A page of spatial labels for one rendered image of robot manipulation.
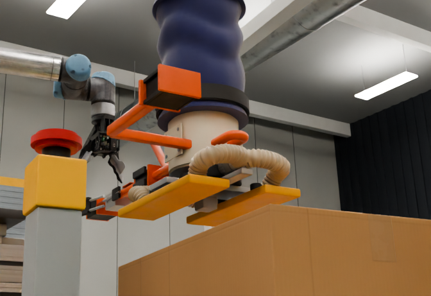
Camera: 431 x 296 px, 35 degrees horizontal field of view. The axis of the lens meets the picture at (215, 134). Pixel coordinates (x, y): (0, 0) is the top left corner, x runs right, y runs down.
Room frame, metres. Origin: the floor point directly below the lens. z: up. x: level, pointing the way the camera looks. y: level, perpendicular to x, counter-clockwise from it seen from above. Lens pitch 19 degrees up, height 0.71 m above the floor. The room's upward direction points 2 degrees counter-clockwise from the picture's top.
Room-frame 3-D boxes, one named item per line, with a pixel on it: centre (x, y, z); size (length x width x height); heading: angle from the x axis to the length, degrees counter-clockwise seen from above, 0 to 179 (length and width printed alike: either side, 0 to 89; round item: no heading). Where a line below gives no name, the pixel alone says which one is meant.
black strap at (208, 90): (1.56, 0.03, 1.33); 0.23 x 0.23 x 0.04
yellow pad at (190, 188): (1.51, 0.11, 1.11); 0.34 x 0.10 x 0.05; 33
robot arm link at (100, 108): (2.05, 0.35, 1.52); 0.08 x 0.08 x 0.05
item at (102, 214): (2.07, 0.35, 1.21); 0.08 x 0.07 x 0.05; 33
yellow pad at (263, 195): (1.62, -0.05, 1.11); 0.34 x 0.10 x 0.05; 33
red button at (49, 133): (0.91, 0.22, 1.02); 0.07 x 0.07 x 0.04
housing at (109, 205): (1.95, 0.28, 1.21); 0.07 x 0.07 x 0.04; 33
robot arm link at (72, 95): (2.00, 0.44, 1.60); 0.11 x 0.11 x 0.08; 19
